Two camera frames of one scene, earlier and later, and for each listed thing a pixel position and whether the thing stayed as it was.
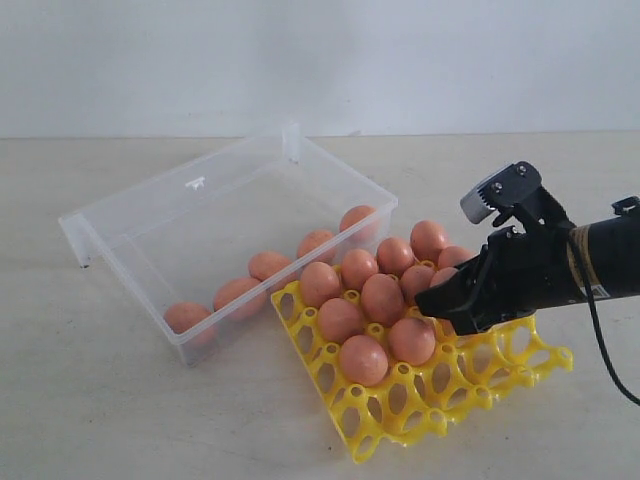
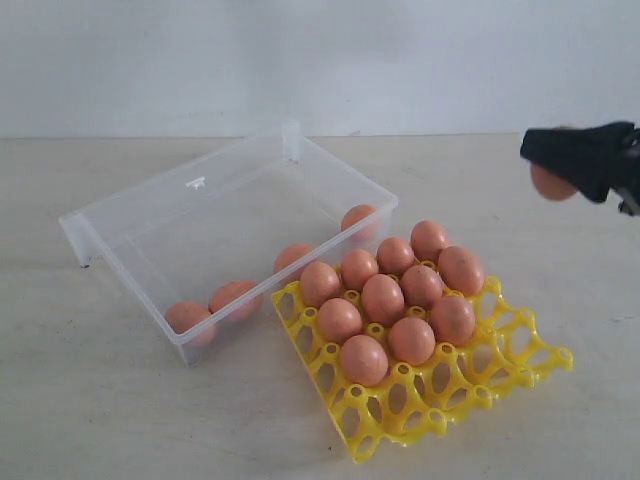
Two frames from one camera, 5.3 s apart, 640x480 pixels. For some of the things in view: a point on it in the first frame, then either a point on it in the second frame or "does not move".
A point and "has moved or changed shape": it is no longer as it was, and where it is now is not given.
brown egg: x=315 y=239 -> x=288 y=255
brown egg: x=357 y=268 does not move
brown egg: x=382 y=299 does not move
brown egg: x=363 y=360 does not move
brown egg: x=427 y=240 does not move
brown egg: x=414 y=280 does not move
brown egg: x=443 y=275 has moved or changed shape
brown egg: x=412 y=341 does not move
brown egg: x=265 y=264 -> x=549 y=184
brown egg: x=319 y=283 does not move
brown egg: x=393 y=256 does not move
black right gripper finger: x=463 y=299 -> x=593 y=158
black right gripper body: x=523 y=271 -> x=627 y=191
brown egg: x=339 y=320 does not move
